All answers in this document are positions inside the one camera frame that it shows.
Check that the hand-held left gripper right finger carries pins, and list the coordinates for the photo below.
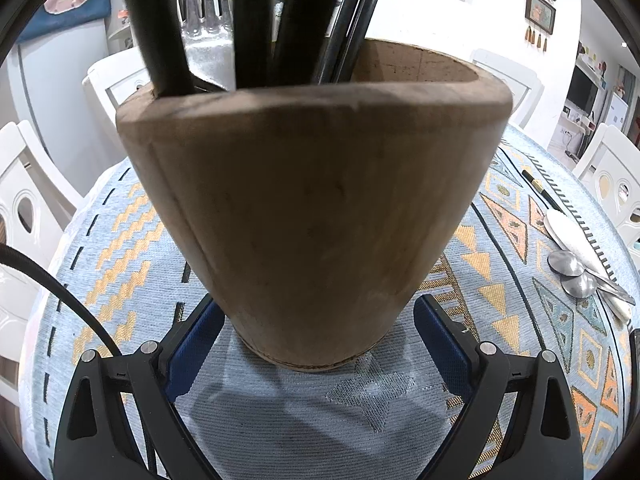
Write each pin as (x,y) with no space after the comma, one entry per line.
(445,350)

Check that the white textured rice spoon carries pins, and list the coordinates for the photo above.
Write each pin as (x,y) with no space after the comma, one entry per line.
(570,235)

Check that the wooden utensil holder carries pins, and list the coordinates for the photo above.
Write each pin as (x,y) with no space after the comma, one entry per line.
(310,210)

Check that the white dining chair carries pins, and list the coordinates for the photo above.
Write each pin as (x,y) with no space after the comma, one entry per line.
(30,180)
(515,80)
(110,80)
(600,160)

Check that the blue patterned tablecloth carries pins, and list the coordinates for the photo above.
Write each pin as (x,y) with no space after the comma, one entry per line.
(280,420)

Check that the flat screen television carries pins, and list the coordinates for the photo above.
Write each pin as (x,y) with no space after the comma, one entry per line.
(582,90)

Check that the white refrigerator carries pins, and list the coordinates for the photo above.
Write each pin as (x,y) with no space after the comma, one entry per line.
(60,85)

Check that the metal spoon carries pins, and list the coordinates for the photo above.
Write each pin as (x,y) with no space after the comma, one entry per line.
(565,263)
(579,286)

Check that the metal fork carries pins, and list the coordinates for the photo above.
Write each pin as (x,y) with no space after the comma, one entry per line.
(205,15)

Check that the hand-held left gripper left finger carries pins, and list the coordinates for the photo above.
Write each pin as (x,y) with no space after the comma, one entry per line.
(192,345)

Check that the blue cloth with pink patch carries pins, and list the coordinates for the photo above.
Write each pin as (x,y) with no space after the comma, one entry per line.
(75,15)

